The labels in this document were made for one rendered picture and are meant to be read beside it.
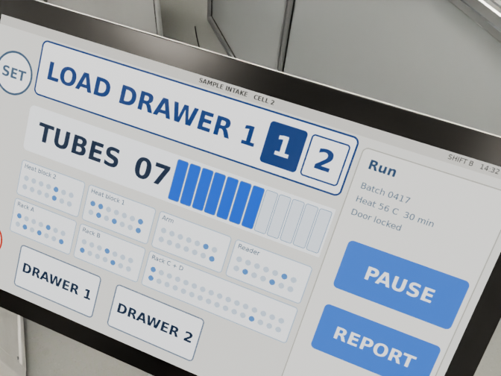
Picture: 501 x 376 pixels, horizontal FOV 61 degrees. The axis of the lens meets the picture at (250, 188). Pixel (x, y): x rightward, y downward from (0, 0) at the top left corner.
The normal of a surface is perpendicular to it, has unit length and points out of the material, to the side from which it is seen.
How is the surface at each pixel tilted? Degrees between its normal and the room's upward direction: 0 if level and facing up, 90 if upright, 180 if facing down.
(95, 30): 50
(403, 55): 90
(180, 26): 0
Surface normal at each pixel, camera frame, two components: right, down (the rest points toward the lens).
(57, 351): 0.07, -0.62
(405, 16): -0.93, 0.23
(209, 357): -0.22, 0.15
